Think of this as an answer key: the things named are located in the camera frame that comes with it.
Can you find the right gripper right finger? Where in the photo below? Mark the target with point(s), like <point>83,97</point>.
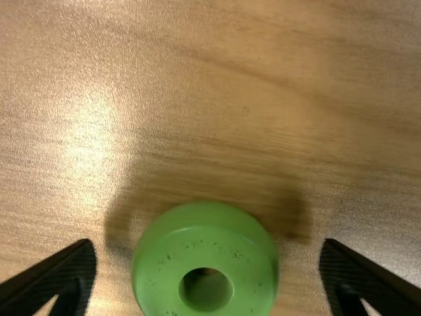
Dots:
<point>348,273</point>

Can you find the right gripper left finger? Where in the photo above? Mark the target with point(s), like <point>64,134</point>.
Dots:
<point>39,283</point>

